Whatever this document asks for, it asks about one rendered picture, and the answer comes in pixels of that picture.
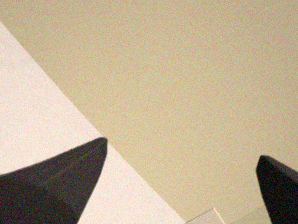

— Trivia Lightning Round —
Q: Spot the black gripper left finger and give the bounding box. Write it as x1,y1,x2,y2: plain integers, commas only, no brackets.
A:
0,137,108,224

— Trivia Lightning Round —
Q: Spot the grey panel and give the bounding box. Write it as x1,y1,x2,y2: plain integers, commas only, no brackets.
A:
184,208,225,224

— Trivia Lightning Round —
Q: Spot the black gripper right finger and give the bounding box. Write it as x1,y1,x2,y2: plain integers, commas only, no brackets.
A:
256,155,298,224

